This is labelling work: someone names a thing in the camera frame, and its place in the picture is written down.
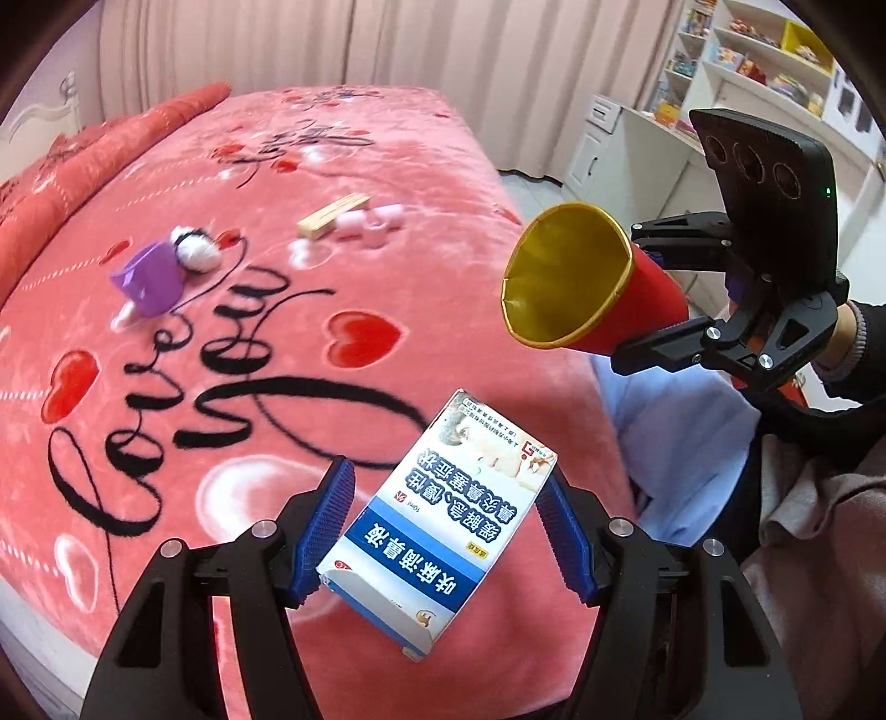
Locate person's leg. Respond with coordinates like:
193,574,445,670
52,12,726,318
740,443,886,720

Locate white desk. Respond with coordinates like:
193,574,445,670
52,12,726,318
560,93,728,229

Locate white toy shelf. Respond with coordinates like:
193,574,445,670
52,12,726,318
651,0,886,181

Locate pink heart printed blanket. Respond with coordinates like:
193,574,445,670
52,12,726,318
0,84,641,720

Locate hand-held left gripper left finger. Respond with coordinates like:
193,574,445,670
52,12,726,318
81,457,357,720

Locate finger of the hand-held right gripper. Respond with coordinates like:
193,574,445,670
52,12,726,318
610,315,736,377
631,211,735,278

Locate small white plush toy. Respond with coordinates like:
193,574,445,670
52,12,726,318
169,225,223,272

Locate folded pink quilt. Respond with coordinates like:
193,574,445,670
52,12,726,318
0,81,233,306

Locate light blue bed sheet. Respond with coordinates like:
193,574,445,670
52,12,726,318
591,356,769,513

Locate purple plastic cup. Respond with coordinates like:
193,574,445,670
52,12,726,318
111,235,189,318

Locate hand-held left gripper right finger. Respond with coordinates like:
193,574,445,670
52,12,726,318
536,467,804,720

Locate wooden block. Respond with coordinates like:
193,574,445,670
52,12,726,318
296,192,371,241

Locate small blue white medicine box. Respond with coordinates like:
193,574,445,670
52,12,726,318
316,389,559,662

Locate person's right forearm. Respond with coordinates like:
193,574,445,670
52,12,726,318
813,301,886,409

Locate beige pleated curtain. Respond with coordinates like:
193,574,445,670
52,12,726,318
90,0,700,188

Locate red paper cup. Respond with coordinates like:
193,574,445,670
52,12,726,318
499,202,691,356

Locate white carved bed headboard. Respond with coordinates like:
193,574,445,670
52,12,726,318
0,69,84,140

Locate pink plastic rings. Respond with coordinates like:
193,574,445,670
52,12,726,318
331,203,409,251

